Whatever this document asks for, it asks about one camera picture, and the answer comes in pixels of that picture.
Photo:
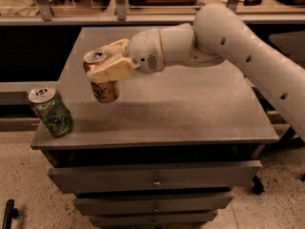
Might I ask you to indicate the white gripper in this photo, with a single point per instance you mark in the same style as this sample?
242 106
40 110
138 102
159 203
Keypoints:
145 50

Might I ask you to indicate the orange soda can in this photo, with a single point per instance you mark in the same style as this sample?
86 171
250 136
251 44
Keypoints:
103 92

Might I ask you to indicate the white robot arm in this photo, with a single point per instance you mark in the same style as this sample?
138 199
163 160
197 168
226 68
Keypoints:
216 34

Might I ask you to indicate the green soda can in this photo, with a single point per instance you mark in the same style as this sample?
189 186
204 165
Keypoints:
48 105

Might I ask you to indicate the grey metal railing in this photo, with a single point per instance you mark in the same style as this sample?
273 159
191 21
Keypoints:
106 12

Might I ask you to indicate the grey drawer cabinet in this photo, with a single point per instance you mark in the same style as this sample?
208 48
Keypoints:
181 115

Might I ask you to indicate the top grey drawer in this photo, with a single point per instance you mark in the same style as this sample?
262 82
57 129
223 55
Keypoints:
148 177

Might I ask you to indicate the grey drawer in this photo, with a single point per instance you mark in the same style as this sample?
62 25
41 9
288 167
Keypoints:
148 177
147 204
152 219

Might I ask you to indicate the bottom grey drawer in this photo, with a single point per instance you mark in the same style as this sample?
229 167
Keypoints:
152 219

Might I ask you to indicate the middle grey drawer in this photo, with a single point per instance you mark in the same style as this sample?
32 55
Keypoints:
147 204

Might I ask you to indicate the black stand leg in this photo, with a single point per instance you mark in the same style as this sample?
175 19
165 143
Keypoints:
289 141

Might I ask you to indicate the black cabinet caster wheel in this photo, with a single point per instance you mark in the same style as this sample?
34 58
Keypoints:
258 186

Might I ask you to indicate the black handle on floor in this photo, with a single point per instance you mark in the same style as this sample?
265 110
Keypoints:
10 213

